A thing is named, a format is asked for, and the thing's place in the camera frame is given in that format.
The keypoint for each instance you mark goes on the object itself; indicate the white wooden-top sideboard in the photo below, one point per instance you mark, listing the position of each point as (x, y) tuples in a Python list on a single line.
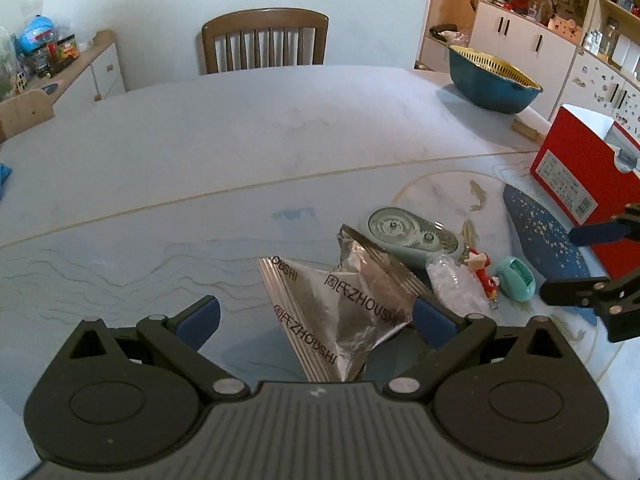
[(107, 70)]

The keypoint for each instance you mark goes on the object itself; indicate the white wall cabinet unit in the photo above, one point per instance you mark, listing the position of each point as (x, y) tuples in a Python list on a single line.
[(525, 45)]

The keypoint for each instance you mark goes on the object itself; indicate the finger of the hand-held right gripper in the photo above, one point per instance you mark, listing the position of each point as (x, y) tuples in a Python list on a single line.
[(597, 233), (575, 290)]

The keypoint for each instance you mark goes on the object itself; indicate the red cardboard box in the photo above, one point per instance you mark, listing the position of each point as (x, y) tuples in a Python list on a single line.
[(575, 160)]

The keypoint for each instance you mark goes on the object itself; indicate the jar with dark lid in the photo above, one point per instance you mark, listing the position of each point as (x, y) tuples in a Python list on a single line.
[(67, 49)]

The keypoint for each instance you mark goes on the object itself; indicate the blue round bag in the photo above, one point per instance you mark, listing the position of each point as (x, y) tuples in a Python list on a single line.
[(37, 30)]

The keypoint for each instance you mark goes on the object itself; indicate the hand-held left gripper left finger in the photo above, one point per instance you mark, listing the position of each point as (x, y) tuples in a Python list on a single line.
[(200, 321)]

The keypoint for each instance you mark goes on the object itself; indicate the wooden slat-back chair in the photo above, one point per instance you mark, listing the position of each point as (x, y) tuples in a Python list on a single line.
[(265, 17)]

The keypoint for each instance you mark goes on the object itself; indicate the dark blue speckled placemat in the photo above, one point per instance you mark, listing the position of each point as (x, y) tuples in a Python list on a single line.
[(540, 240)]

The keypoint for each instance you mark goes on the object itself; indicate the silver foil snack packet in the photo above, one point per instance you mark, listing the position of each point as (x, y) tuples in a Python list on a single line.
[(320, 305)]

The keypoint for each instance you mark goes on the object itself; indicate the mint correction tape dispenser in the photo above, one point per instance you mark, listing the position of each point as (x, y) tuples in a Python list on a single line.
[(400, 230)]

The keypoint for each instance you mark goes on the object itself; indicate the clear plastic bag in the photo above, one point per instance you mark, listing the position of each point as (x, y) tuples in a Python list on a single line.
[(452, 282)]

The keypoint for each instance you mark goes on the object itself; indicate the blue and yellow colander basket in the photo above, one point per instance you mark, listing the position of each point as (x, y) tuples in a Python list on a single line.
[(485, 90)]

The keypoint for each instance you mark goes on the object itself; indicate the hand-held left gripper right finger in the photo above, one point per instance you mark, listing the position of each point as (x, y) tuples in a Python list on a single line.
[(440, 325)]

